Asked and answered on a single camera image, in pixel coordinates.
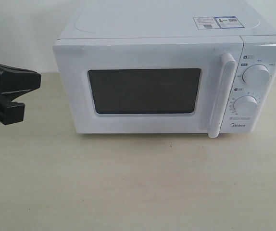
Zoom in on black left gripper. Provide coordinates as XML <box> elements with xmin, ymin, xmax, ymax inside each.
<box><xmin>0</xmin><ymin>64</ymin><xmax>41</xmax><ymax>125</ymax></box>

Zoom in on white microwave door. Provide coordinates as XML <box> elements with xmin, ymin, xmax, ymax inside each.
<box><xmin>53</xmin><ymin>37</ymin><xmax>244</xmax><ymax>138</ymax></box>

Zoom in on white Midea microwave oven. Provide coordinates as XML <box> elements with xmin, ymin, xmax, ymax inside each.
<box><xmin>53</xmin><ymin>0</ymin><xmax>276</xmax><ymax>138</ymax></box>

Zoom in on warning label sticker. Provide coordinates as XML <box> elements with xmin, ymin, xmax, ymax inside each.
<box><xmin>193</xmin><ymin>16</ymin><xmax>244</xmax><ymax>30</ymax></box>

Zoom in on lower white timer knob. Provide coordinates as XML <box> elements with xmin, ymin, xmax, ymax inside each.
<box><xmin>233</xmin><ymin>95</ymin><xmax>258</xmax><ymax>116</ymax></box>

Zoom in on upper white power knob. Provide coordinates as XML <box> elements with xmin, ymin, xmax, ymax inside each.
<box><xmin>242</xmin><ymin>64</ymin><xmax>270</xmax><ymax>87</ymax></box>

